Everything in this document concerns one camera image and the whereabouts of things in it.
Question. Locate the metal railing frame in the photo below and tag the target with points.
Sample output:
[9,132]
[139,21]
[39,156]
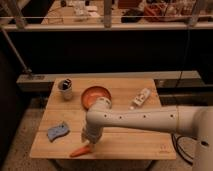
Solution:
[104,15]

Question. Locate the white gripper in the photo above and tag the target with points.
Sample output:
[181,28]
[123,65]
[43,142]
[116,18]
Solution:
[91,146]

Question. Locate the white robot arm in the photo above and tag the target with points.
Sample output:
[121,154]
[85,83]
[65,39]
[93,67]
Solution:
[191,121]

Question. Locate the blue sponge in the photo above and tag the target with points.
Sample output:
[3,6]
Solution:
[58,131]

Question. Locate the orange pepper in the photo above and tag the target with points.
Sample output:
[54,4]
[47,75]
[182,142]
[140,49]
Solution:
[81,151]

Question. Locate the orange ceramic bowl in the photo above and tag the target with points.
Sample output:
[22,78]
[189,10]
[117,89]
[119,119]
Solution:
[91,94]

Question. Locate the white cup with items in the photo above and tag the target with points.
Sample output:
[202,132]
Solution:
[65,88]

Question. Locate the white plastic bottle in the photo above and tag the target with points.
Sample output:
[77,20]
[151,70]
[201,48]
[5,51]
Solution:
[140,98]

